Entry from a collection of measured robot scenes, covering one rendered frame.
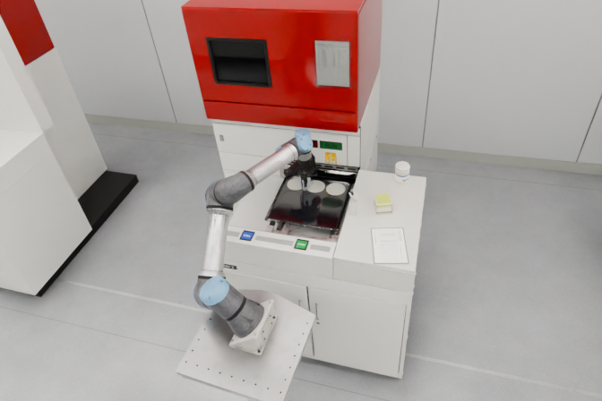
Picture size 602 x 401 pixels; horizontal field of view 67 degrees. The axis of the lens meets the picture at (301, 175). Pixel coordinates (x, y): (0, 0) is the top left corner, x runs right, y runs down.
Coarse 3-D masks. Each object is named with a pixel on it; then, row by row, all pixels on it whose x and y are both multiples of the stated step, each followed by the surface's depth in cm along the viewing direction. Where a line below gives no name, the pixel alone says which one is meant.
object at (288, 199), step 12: (288, 180) 250; (312, 180) 248; (324, 180) 248; (288, 192) 242; (300, 192) 241; (312, 192) 240; (324, 192) 240; (276, 204) 235; (288, 204) 235; (300, 204) 234; (312, 204) 234; (324, 204) 233; (336, 204) 232; (276, 216) 229; (288, 216) 228; (300, 216) 228; (312, 216) 227; (324, 216) 226; (336, 216) 226
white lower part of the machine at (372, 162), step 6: (372, 144) 285; (372, 150) 287; (372, 156) 291; (372, 162) 295; (366, 168) 273; (372, 168) 299; (228, 174) 272; (234, 174) 271; (234, 204) 288; (234, 210) 292
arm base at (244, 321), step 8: (248, 304) 179; (256, 304) 182; (240, 312) 176; (248, 312) 177; (256, 312) 178; (232, 320) 177; (240, 320) 176; (248, 320) 177; (256, 320) 177; (232, 328) 179; (240, 328) 176; (248, 328) 176; (240, 336) 178
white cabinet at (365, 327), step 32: (256, 288) 227; (288, 288) 219; (320, 288) 213; (352, 288) 206; (384, 288) 200; (320, 320) 229; (352, 320) 222; (384, 320) 214; (320, 352) 248; (352, 352) 239; (384, 352) 231
